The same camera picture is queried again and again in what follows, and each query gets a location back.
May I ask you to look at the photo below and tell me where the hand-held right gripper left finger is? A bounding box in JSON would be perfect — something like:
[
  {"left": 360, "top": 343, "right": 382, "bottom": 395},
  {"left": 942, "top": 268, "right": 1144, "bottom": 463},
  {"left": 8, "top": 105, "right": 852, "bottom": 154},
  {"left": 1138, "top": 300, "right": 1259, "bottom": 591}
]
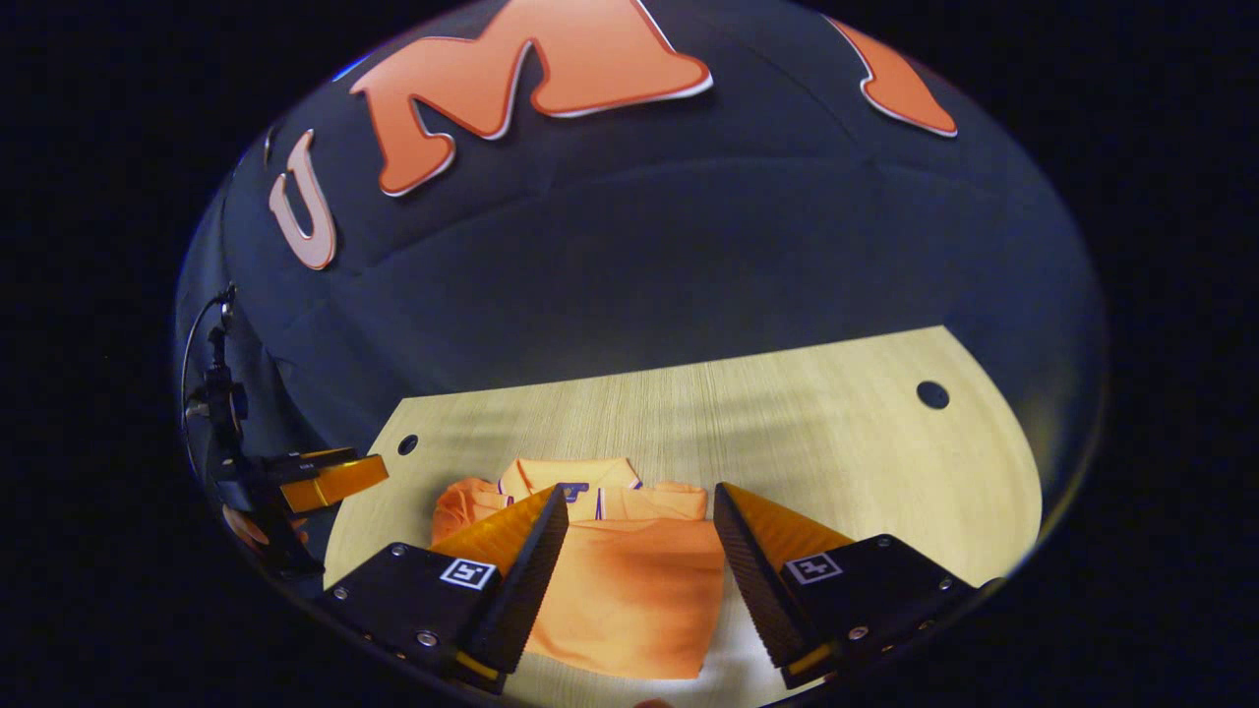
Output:
[{"left": 325, "top": 482, "right": 571, "bottom": 694}]

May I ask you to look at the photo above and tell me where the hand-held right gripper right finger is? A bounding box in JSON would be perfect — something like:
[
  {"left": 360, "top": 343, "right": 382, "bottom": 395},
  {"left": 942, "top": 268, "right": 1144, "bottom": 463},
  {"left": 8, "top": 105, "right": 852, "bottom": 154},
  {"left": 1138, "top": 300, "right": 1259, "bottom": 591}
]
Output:
[{"left": 712, "top": 482, "right": 985, "bottom": 689}]

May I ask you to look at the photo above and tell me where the orange T-shirt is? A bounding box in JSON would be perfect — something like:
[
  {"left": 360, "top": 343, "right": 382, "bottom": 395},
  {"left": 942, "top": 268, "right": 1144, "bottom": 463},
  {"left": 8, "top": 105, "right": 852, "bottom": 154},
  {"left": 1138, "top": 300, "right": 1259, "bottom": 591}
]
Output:
[{"left": 430, "top": 455, "right": 729, "bottom": 681}]

